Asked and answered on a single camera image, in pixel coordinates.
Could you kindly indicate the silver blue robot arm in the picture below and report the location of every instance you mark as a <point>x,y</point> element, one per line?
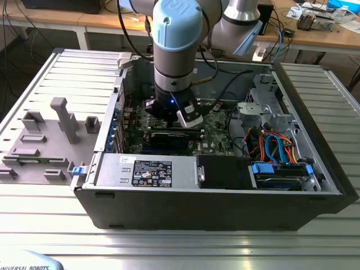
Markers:
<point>174,67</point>

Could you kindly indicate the black plastic bay cover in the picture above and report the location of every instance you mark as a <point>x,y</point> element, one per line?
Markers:
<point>222,171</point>

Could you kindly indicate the metal CPU cooler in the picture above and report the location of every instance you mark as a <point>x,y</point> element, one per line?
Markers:
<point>305,21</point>

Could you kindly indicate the black case fan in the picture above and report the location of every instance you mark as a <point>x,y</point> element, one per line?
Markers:
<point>144,90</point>

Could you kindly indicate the black graphics card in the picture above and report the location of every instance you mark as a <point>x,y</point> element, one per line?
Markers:
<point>168,140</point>

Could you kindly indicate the round coin battery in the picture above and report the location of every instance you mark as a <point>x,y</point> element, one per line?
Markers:
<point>217,107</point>

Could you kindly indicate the white board label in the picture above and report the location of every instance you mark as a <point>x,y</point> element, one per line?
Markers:
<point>208,145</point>

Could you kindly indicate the green motherboard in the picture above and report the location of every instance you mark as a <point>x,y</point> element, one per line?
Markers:
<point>219,135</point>

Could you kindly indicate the grey plastic case latch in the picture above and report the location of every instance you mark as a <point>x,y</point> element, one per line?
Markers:
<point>123,59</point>

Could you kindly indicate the small white label sticker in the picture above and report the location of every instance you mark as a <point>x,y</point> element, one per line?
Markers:
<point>125,159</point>

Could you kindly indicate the black label sticker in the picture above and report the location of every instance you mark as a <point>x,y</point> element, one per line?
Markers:
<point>152,174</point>

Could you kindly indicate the silver power supply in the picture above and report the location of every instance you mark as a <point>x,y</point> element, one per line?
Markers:
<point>112,171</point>

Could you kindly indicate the silver drive cage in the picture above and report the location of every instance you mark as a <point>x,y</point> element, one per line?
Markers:
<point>247,111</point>

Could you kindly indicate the black PC case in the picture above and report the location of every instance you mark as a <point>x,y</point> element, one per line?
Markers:
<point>197,209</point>

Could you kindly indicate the blue plastic latch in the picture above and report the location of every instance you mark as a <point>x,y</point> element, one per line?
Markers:
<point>78,171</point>

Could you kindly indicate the long wooden desk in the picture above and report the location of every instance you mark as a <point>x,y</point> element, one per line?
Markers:
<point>92,21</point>

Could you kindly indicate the blue disk carrier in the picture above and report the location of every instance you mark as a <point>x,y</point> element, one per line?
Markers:
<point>263,168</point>

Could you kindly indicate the grey parts rack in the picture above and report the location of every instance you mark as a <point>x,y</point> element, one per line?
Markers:
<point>53,152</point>

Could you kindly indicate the dark hard disk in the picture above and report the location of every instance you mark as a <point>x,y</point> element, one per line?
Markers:
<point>281,182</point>

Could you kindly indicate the green RAM stick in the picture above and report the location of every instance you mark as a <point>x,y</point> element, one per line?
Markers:
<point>33,161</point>

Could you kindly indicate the black monitor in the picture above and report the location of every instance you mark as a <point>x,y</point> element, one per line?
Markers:
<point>62,5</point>

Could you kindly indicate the small black device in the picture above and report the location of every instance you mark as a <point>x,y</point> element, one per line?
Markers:
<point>289,32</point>

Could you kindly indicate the white paper sheet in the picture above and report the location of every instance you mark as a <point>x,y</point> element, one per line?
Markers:
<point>294,12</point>

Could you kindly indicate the grey metal drive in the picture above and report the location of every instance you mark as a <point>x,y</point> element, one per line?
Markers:
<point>323,24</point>

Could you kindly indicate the blue cardboard box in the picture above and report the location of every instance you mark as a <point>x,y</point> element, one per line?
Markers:
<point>343,3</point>

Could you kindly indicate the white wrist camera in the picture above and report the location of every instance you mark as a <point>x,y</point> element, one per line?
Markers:
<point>191,121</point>

